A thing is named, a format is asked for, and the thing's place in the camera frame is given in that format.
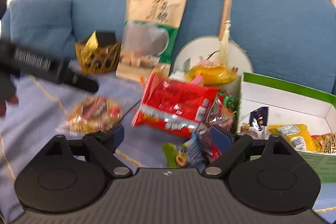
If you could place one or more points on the large beige grain bag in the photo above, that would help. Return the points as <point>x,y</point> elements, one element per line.
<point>149,34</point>

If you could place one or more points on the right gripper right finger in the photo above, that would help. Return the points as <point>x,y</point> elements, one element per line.
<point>232,148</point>

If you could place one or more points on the clear bag of candies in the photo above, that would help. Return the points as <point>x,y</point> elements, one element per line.
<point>93,114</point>

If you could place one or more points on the woven bamboo basket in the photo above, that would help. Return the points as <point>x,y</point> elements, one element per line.
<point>97,61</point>

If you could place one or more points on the blue pillow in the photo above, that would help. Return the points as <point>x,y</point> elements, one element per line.
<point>44,25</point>

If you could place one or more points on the green white cardboard box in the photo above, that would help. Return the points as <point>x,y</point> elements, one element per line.
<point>288,103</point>

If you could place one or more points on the yellow snack packet in box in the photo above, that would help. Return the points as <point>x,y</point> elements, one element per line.
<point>297,135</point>

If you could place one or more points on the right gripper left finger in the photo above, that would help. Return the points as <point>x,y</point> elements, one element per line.
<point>102,146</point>

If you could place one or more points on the yellow cake snack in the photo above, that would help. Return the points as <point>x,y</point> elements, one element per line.
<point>213,74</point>

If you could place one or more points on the red snack bag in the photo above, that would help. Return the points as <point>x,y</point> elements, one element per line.
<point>173,106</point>

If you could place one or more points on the green candy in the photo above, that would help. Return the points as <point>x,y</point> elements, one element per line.
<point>229,101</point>

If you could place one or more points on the light blue seat blanket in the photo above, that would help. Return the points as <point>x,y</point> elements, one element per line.
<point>58,162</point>

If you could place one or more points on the blue sofa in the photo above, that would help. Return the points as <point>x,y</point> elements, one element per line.
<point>292,40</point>

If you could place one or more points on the black card in basket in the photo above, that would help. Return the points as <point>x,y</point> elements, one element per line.
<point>105,38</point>

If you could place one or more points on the blue snack packet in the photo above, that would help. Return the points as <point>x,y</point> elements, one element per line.
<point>192,152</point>

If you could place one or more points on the round white painted fan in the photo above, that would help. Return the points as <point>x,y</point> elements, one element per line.
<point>213,50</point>

